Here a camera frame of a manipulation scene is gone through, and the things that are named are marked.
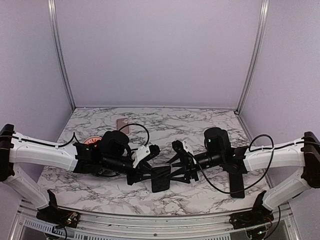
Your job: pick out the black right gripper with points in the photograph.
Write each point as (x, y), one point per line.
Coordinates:
(191, 170)

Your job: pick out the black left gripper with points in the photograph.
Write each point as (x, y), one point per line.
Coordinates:
(137, 175)

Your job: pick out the black smartphone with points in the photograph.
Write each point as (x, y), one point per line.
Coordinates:
(236, 186)
(161, 181)

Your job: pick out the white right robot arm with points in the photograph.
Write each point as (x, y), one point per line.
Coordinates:
(303, 153)

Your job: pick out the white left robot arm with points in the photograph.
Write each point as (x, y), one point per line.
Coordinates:
(111, 153)

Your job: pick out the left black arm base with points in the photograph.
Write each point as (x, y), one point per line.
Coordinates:
(55, 215)

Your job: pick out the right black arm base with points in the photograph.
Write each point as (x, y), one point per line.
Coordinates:
(256, 216)

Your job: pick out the pink phone case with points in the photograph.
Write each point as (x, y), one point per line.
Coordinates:
(122, 125)

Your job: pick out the red white patterned bowl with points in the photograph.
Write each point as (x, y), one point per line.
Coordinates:
(92, 140)

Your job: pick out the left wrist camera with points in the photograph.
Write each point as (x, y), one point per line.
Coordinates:
(145, 153)

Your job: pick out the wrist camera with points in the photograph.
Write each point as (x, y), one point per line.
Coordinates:
(145, 153)
(182, 148)

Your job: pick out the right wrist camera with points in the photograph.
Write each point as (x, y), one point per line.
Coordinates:
(182, 148)

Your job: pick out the front aluminium rail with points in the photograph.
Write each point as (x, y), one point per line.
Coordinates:
(108, 226)

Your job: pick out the right aluminium frame post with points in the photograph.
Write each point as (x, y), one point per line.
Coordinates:
(261, 28)

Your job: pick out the aluminium frame post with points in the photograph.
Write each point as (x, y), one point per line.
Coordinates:
(261, 28)
(59, 52)

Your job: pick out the left aluminium frame post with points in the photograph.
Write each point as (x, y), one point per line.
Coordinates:
(59, 52)

